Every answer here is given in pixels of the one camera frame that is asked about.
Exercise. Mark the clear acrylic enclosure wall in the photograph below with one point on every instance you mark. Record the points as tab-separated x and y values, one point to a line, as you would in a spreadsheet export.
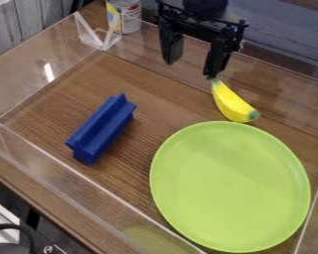
55	79

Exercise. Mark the yellow toy banana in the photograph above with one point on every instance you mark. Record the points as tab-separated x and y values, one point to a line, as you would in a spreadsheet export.
232	105

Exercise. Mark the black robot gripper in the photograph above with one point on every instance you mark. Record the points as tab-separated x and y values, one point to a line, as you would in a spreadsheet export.
207	20

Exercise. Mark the blue plastic block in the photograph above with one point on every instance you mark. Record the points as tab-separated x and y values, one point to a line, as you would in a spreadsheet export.
101	129

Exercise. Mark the green round plate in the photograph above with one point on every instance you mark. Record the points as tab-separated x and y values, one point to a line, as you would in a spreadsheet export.
231	186

